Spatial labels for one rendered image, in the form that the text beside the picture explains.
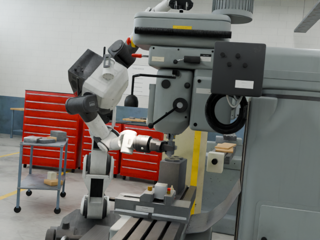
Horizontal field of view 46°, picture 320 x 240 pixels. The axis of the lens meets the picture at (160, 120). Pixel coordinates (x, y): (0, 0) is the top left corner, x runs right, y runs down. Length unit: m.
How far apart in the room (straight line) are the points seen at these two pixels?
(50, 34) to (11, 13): 1.49
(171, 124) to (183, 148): 1.84
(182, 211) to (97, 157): 0.93
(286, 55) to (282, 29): 9.37
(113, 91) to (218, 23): 0.74
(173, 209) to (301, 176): 0.58
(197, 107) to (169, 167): 0.53
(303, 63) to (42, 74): 10.97
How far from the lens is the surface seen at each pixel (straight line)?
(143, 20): 1.87
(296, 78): 1.82
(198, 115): 1.79
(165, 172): 2.21
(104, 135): 2.21
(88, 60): 2.27
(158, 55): 1.83
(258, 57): 1.55
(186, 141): 3.66
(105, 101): 2.18
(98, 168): 2.51
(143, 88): 11.21
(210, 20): 1.82
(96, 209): 2.68
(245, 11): 1.88
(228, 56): 1.54
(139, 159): 6.66
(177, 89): 1.82
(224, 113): 1.78
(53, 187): 4.82
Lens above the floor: 1.47
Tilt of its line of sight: 3 degrees down
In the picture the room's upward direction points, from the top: 5 degrees clockwise
